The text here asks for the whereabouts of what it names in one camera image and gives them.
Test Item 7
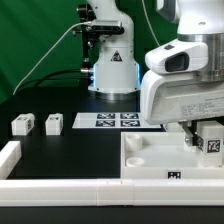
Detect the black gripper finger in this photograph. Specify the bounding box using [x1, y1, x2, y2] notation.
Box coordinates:
[179, 121, 194, 146]

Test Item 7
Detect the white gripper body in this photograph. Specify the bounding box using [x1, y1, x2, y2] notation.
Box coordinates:
[140, 71, 224, 125]

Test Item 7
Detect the white square tabletop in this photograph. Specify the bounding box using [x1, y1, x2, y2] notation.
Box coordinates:
[120, 132, 224, 179]

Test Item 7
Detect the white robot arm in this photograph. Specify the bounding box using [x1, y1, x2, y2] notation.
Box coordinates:
[87, 0, 224, 125]

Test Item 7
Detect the white fiducial marker sheet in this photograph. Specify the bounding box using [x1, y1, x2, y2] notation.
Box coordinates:
[72, 112, 161, 129]

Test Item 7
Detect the white obstacle fence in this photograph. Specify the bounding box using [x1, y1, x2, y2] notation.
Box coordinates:
[0, 141, 224, 207]

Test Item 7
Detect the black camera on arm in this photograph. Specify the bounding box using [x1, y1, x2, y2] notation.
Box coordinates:
[86, 19, 124, 35]

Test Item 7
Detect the black cable bundle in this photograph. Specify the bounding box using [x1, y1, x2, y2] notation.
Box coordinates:
[13, 68, 93, 96]

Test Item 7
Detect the white camera cable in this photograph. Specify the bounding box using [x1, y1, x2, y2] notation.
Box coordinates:
[12, 21, 93, 96]

